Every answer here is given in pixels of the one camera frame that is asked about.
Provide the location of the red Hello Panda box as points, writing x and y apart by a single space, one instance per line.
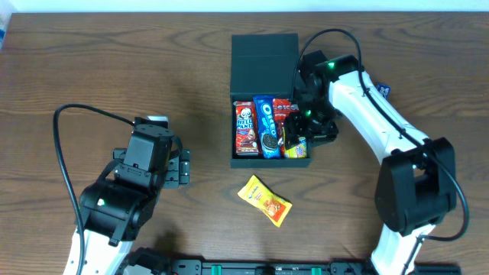
246 140

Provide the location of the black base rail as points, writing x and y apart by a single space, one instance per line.
337 267

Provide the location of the blue Eclipse mint box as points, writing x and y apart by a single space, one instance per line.
383 89

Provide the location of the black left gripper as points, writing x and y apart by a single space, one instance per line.
183 166

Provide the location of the yellow round candy container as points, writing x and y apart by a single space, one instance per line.
298 151

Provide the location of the yellow orange snack packet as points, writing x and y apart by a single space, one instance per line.
256 193

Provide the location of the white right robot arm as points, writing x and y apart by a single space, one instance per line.
415 188

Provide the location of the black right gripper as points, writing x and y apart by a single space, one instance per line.
298 127

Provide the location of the blue Oreo cookie pack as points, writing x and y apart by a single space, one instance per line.
267 129

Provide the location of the red Hacks candy bag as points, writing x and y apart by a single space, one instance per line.
282 109

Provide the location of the black gift box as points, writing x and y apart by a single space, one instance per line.
262 64

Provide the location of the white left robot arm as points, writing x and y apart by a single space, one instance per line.
112 216

